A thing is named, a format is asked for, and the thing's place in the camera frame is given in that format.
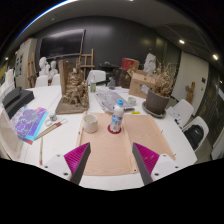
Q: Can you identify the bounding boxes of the grey round saucer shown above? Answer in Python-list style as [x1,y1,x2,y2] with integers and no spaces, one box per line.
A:
[141,100,168,119]

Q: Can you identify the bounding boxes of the cardboard box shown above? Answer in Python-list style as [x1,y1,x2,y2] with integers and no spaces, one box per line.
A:
[128,69,156,99]

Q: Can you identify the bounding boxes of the white plaster bust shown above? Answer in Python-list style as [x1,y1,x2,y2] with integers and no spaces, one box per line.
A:
[38,56,51,77]
[49,59,59,79]

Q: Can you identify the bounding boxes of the paint brush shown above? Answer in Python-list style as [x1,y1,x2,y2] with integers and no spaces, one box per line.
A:
[39,136,44,167]
[34,118,69,140]

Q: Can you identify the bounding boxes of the white plaster sculpture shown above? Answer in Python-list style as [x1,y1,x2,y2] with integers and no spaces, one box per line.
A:
[143,52,158,75]

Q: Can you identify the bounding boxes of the small glass jar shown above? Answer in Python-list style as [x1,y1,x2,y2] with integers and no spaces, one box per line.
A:
[127,96,138,107]

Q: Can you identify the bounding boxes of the small paint jar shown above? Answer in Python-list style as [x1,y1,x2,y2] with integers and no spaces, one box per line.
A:
[48,111,58,122]

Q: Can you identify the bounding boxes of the white bottle with blue cap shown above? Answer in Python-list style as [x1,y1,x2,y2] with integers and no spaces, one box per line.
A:
[109,99,126,134]

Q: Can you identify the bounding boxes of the grey pitcher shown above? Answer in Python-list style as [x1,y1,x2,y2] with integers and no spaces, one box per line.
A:
[108,77,117,90]

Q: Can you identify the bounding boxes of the wooden easel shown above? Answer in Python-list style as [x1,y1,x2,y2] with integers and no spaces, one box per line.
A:
[27,53,38,88]
[78,48,96,78]

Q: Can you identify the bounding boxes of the long ceiling light strip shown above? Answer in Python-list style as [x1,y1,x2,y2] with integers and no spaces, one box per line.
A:
[16,0,81,39]

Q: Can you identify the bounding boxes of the colourful painted sheet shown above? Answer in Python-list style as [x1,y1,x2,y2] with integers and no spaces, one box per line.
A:
[9,105,49,145]

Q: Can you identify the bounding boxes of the black wall screen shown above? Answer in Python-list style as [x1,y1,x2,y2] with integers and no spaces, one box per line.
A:
[39,29,86,61]

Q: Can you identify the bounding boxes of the wooden figure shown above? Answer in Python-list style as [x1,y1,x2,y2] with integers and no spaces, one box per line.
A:
[185,81,196,104]

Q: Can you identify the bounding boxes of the clear spray bottle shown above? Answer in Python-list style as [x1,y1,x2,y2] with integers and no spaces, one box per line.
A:
[89,73,98,94]

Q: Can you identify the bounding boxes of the ceiling spotlights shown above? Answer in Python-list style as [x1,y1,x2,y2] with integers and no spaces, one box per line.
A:
[3,39,219,62]

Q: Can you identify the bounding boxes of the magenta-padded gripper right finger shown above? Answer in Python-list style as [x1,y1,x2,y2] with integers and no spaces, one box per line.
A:
[131,142,183,186]

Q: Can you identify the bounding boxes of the brown relief sculpture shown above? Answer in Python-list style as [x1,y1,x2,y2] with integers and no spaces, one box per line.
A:
[54,59,90,115]

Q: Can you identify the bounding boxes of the red box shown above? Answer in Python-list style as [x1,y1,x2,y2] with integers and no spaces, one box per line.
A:
[120,57,141,72]

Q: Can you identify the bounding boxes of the light wooden drawing board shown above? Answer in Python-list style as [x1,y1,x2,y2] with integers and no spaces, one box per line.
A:
[121,113,176,168]
[75,111,138,177]

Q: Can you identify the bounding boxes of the grey pot with dried plant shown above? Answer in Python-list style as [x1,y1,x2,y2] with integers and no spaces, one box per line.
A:
[144,61,178,116]

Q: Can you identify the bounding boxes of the white cabinet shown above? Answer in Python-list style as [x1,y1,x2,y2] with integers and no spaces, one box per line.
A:
[14,37,38,89]

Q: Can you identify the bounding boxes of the black backpack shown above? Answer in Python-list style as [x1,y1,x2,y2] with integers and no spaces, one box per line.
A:
[184,124,205,150]

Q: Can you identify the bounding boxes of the white cup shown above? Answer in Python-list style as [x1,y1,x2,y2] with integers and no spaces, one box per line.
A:
[82,113,99,134]

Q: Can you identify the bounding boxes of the white canvas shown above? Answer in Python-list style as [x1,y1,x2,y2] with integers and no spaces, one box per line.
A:
[0,108,24,161]

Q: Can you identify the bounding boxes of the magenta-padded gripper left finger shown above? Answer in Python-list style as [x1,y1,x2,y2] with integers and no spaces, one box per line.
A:
[42,142,92,186]

